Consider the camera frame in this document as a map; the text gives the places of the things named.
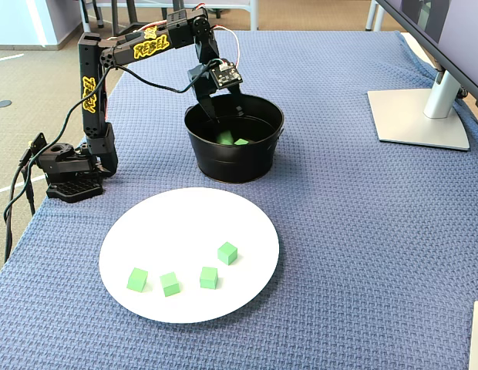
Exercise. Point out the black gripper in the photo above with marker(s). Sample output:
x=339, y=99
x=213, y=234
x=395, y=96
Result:
x=200, y=87

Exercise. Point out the green cube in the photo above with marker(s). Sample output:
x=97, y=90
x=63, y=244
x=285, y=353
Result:
x=241, y=142
x=224, y=137
x=170, y=284
x=227, y=253
x=208, y=277
x=137, y=279

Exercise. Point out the white round plate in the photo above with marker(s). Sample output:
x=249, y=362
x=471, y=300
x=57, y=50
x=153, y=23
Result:
x=192, y=223

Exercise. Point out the black metal bucket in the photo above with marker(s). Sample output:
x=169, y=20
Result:
x=231, y=162

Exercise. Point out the white table leg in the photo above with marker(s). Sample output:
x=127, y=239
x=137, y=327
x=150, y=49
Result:
x=254, y=15

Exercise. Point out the light grey chair leg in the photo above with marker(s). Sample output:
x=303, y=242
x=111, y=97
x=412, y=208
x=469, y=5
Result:
x=85, y=17

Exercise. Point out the grey table leg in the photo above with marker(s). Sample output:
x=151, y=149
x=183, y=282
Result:
x=371, y=15

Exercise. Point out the blue woven cloth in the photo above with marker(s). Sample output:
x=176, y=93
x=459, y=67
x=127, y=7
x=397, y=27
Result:
x=339, y=231

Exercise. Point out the silver monitor stand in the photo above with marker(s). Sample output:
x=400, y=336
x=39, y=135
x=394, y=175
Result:
x=416, y=123

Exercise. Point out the dark round floor outlet cover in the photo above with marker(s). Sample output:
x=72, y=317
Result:
x=4, y=103

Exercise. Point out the computer monitor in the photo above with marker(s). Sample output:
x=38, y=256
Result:
x=455, y=38

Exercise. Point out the black wrist camera circuit board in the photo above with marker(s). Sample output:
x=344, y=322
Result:
x=227, y=76

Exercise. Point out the black table leg frame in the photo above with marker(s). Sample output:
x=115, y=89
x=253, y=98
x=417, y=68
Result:
x=115, y=15

